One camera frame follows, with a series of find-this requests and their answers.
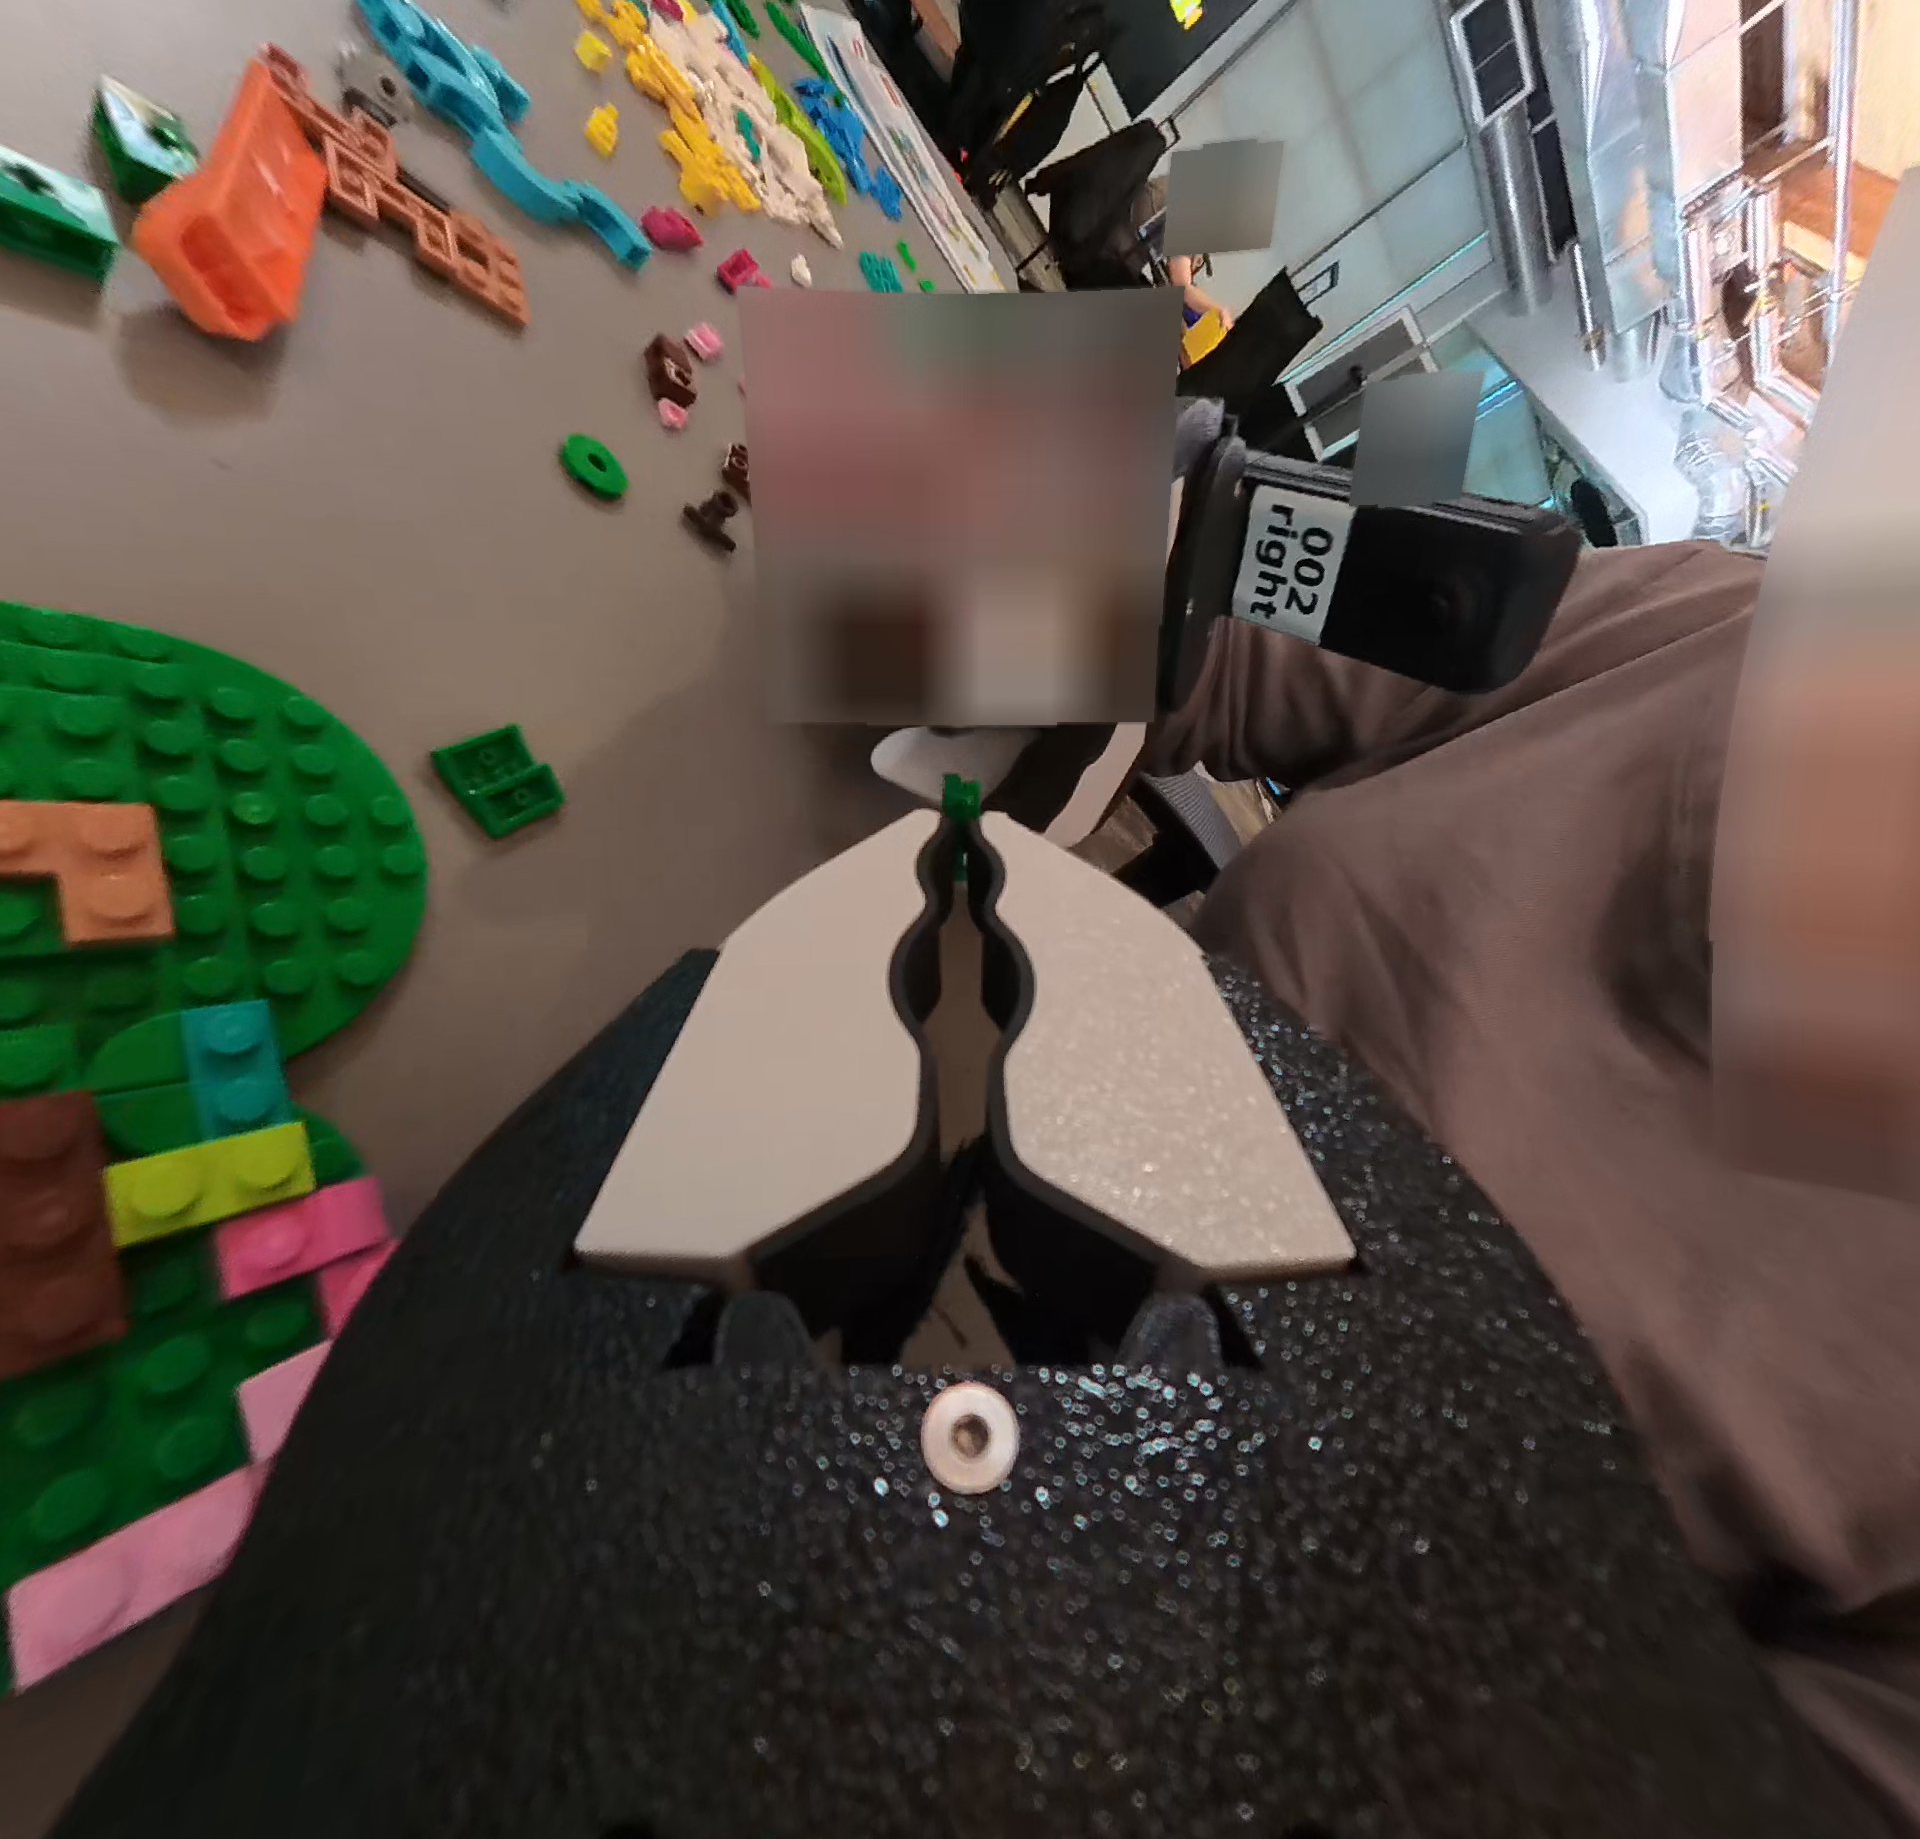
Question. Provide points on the orange lego piece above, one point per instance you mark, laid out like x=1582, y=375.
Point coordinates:
x=225, y=228

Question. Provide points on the silver ventilation duct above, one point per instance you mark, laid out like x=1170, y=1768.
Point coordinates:
x=1515, y=144

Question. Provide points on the green cube lego brick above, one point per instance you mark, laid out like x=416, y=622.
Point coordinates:
x=142, y=141

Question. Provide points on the pile of mixed lego pieces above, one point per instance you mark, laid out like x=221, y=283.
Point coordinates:
x=736, y=83

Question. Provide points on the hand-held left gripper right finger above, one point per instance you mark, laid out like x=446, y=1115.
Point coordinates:
x=1155, y=1103

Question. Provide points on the magenta lego piece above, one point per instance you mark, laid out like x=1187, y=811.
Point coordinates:
x=671, y=228
x=742, y=273

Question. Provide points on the teal curved lego piece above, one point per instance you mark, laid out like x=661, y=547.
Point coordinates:
x=466, y=83

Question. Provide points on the dark brown lego brick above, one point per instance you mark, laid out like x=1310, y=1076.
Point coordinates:
x=671, y=367

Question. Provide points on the small teal lego piece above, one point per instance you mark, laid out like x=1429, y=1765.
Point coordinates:
x=880, y=273

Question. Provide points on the green square lego plate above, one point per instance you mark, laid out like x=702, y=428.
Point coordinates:
x=498, y=780

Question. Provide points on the green lego baseplate build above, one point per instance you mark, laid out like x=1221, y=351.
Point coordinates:
x=195, y=819

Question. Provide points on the dark brown lego connector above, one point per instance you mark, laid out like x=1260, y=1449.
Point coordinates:
x=714, y=518

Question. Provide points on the brown lattice lego piece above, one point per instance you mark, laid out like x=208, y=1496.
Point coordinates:
x=436, y=228

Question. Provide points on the black folding chair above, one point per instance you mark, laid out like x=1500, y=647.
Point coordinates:
x=1101, y=198

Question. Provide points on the small green lego piece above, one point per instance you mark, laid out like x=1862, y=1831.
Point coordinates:
x=961, y=801

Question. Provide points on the lego instruction booklet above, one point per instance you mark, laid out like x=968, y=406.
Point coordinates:
x=915, y=144

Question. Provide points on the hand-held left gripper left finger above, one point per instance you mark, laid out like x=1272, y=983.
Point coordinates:
x=780, y=1075

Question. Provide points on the green round lego piece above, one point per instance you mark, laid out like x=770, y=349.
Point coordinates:
x=594, y=465

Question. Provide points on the green flat lego brick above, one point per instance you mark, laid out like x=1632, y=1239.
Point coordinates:
x=52, y=212

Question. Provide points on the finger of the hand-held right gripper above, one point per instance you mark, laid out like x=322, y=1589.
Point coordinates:
x=930, y=755
x=1086, y=780

